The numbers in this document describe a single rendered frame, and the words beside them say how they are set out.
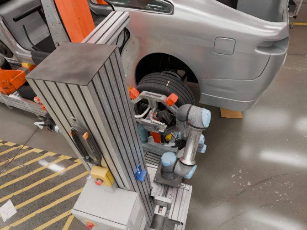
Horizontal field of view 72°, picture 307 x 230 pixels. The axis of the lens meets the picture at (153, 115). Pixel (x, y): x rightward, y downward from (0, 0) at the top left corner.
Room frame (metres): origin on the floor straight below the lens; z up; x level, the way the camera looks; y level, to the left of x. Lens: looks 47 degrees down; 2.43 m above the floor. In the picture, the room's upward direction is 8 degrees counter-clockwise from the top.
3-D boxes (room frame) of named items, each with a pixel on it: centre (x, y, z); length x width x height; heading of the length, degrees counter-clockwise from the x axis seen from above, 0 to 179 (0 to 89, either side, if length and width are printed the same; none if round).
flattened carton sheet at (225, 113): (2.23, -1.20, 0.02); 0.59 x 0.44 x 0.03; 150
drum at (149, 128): (1.41, 0.01, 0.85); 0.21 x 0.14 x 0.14; 150
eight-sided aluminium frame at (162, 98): (1.48, -0.02, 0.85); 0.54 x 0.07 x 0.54; 60
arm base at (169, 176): (0.84, -0.07, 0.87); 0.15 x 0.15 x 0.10
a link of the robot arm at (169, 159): (0.83, -0.07, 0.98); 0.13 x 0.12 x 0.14; 54
